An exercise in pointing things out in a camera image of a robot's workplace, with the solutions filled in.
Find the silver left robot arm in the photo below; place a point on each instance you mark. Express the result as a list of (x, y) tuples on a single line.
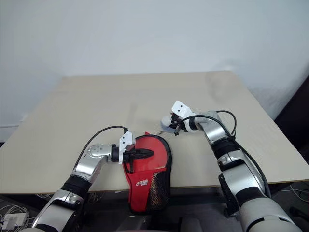
[(84, 166)]

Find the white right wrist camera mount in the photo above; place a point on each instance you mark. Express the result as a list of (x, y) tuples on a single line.
[(181, 108)]

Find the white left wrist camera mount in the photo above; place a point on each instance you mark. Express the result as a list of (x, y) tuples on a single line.
[(126, 139)]

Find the red black mesh paddle case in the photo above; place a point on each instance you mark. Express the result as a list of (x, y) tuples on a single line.
[(142, 193)]

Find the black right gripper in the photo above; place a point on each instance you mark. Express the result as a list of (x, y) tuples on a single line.
[(177, 120)]

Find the dark gray rounded shape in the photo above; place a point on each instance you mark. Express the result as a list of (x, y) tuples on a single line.
[(190, 224)]

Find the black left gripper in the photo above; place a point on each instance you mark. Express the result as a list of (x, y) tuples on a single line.
[(129, 157)]

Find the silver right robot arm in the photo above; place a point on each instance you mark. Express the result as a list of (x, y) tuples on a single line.
[(243, 174)]

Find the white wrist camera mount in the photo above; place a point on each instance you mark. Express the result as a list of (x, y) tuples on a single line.
[(181, 108), (126, 139)]

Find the white power strip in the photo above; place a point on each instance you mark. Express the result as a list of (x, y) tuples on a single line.
[(14, 221)]

